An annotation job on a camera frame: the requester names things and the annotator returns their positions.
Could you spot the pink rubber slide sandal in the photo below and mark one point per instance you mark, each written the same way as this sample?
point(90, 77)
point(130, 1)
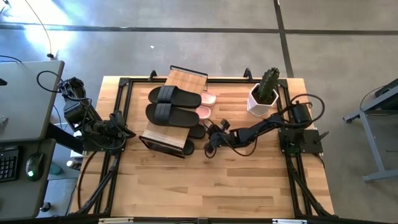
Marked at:
point(203, 112)
point(209, 99)

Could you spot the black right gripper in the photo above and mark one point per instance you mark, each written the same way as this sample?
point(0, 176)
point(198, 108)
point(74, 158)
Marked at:
point(227, 139)

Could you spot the black frame bracket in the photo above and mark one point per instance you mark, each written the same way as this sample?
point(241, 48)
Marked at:
point(153, 74)
point(247, 74)

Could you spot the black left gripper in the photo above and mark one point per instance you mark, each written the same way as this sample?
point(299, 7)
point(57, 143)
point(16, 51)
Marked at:
point(79, 112)

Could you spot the white paper sheet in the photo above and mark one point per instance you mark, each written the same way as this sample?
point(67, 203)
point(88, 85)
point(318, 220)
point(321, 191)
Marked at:
point(77, 153)

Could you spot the black desk caster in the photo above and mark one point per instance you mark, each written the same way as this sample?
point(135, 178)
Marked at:
point(45, 207)

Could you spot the black computer keyboard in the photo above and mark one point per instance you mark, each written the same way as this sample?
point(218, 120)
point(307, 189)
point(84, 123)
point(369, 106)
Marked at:
point(7, 165)

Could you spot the black computer mouse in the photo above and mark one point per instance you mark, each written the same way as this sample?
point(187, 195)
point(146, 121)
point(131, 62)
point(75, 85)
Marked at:
point(34, 168)

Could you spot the black antenna stub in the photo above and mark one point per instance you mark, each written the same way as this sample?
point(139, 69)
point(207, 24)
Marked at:
point(321, 137)

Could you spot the white hexagonal plant pot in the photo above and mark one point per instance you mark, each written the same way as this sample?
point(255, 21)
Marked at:
point(258, 109)

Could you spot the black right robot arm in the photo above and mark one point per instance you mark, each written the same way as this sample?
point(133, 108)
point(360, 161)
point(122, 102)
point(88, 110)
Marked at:
point(264, 126)

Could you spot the small bottle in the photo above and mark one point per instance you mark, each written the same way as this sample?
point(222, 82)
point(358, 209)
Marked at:
point(74, 164)

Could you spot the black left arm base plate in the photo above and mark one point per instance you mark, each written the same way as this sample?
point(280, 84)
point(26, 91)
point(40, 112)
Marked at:
point(96, 147)

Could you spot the black diagonal bar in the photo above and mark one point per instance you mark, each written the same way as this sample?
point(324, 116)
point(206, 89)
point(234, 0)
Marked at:
point(62, 135)

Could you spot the white label strip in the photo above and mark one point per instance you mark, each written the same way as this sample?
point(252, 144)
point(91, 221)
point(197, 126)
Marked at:
point(116, 220)
point(289, 221)

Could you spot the grey office desk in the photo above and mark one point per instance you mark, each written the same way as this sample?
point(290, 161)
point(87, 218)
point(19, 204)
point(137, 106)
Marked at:
point(25, 99)

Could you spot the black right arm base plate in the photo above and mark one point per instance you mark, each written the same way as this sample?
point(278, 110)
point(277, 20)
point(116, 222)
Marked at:
point(308, 144)

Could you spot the small teal object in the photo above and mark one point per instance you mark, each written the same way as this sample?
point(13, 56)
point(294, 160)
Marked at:
point(56, 170)

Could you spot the grey metal side table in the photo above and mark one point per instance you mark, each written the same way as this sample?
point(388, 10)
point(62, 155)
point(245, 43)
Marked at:
point(371, 146)

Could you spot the black aluminium table frame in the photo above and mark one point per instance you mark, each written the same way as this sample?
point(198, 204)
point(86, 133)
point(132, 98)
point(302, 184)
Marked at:
point(296, 193)

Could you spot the black device on side table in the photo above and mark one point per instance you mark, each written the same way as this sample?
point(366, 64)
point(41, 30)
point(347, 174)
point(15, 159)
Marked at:
point(390, 93)

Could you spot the green cactus plant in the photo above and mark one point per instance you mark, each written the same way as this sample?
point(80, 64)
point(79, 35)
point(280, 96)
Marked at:
point(269, 84)

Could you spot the small black desk object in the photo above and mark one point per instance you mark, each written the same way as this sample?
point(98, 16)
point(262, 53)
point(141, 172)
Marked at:
point(2, 81)

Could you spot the wooden shelf black metal frame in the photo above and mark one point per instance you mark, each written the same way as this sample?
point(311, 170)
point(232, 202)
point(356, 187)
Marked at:
point(168, 135)

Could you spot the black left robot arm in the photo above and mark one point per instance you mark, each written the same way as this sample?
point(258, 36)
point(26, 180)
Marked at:
point(102, 132)

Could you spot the black rubber slide sandal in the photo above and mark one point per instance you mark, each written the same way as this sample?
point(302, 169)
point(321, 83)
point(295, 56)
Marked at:
point(198, 132)
point(183, 99)
point(180, 117)
point(189, 148)

